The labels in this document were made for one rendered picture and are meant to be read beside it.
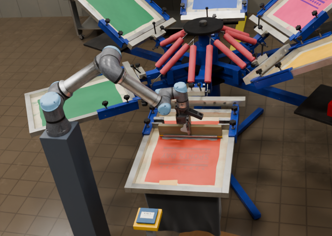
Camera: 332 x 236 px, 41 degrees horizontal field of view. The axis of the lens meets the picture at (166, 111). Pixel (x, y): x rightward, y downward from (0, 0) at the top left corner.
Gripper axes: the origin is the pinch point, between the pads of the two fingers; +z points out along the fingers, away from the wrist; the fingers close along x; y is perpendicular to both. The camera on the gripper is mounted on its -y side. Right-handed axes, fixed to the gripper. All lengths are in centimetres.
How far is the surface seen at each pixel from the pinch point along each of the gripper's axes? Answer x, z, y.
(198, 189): 50, 1, -12
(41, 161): -77, 95, 172
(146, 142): 11.2, 0.3, 26.6
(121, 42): -99, -18, 71
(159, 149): 12.7, 4.3, 18.5
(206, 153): 15.1, 5.1, -11.6
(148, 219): 72, 3, 12
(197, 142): 5.2, 4.9, -5.1
